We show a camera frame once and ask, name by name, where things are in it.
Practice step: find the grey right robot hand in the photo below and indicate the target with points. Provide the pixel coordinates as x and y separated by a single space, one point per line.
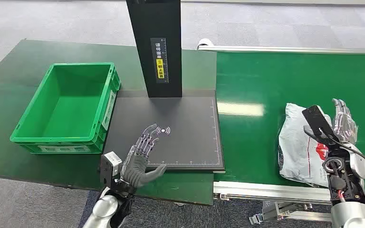
344 126

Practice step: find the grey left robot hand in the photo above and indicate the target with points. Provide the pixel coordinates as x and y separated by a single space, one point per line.
138 170

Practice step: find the grey courier bag red print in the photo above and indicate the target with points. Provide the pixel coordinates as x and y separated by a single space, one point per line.
295 148

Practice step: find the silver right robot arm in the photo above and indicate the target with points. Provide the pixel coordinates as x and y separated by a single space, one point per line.
352 217

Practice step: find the black inbound scanner machine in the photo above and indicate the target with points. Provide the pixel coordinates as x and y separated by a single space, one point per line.
185 141

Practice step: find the green conveyor belt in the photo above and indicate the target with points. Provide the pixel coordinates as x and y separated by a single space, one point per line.
264 78

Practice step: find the black yellow machine label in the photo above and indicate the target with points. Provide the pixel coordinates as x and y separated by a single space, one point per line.
159 63

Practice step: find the green plastic crate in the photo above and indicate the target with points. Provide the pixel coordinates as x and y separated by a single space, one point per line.
69 107

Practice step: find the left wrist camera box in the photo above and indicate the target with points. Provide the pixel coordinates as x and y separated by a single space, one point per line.
110 166

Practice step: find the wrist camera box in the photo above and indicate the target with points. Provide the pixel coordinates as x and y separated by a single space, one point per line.
110 166
316 118

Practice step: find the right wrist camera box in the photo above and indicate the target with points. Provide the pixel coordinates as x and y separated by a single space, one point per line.
316 118

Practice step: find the aluminium conveyor side rail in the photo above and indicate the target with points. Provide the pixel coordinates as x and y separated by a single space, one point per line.
295 49
264 190

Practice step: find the aluminium conveyor support frame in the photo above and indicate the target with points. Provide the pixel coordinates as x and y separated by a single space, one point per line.
283 214

